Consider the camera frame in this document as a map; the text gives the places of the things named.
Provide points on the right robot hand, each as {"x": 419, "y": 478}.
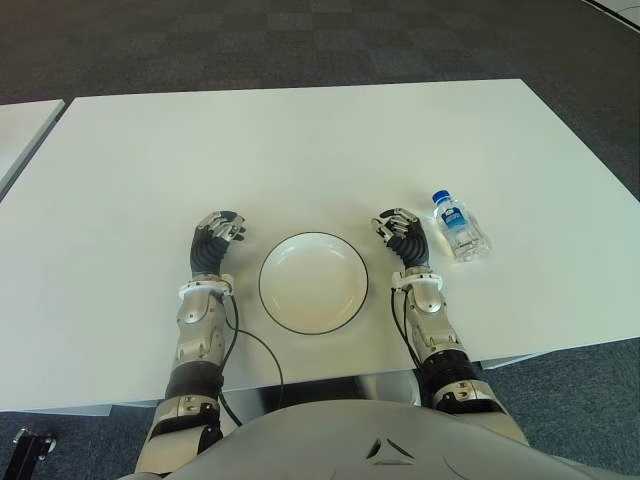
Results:
{"x": 411, "y": 245}

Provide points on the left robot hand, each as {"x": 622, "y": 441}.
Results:
{"x": 207, "y": 252}

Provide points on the clear water bottle blue cap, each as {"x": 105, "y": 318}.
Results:
{"x": 462, "y": 232}

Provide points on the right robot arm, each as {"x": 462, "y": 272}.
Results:
{"x": 437, "y": 330}

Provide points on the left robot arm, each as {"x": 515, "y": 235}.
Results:
{"x": 197, "y": 325}

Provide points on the white plate black rim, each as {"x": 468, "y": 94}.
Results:
{"x": 314, "y": 285}

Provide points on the grey robot torso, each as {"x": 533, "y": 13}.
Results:
{"x": 380, "y": 445}

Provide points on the white side table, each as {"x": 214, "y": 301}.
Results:
{"x": 22, "y": 130}

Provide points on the black stand with caster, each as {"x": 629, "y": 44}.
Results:
{"x": 30, "y": 450}

